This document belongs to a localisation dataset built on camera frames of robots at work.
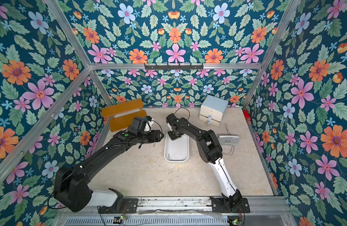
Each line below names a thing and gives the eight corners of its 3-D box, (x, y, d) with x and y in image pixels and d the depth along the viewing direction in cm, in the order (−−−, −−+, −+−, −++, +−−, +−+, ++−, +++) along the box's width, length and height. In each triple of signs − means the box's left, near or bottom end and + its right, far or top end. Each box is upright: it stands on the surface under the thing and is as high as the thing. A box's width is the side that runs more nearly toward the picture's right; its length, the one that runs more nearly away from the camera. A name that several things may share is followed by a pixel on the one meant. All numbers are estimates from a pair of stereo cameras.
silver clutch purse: (220, 147, 98) (222, 140, 91) (219, 142, 101) (221, 135, 94) (236, 147, 98) (240, 140, 91) (235, 142, 101) (239, 135, 94)
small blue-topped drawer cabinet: (195, 118, 115) (196, 105, 103) (204, 106, 125) (207, 92, 113) (216, 129, 108) (220, 116, 96) (225, 115, 118) (229, 101, 106)
